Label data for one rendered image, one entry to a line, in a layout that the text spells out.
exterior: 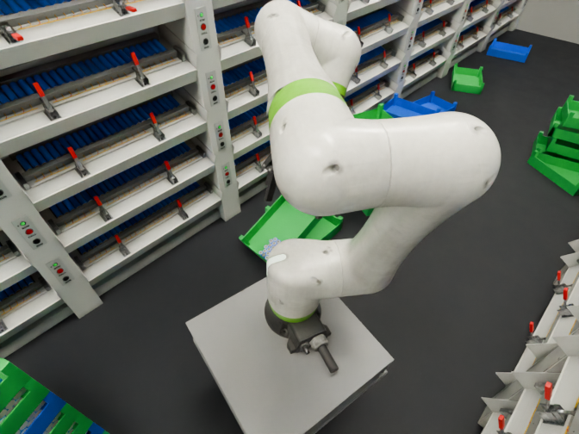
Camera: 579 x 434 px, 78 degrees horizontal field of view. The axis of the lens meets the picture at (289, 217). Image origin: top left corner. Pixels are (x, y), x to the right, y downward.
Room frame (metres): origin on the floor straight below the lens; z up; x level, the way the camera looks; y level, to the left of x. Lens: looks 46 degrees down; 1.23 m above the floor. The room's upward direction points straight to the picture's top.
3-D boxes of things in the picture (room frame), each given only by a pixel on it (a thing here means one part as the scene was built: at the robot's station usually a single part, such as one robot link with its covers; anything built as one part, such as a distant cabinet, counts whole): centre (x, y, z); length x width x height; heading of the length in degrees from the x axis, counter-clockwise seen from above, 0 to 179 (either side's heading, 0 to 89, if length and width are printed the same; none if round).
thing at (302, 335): (0.43, -0.03, 0.40); 0.26 x 0.15 x 0.06; 26
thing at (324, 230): (1.14, -0.06, 0.04); 0.30 x 0.20 x 0.08; 46
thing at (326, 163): (0.39, -0.04, 0.95); 0.18 x 0.13 x 0.12; 8
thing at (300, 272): (0.48, -0.03, 0.53); 0.16 x 0.13 x 0.19; 98
